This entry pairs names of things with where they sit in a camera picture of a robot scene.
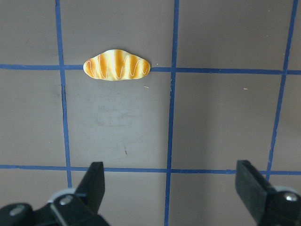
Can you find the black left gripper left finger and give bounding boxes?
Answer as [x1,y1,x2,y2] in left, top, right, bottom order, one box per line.
[50,162,108,226]

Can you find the toy bread roll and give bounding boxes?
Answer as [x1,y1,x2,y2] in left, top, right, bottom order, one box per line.
[83,49,151,81]

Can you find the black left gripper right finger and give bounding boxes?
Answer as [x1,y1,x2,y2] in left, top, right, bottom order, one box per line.
[235,160,301,226]

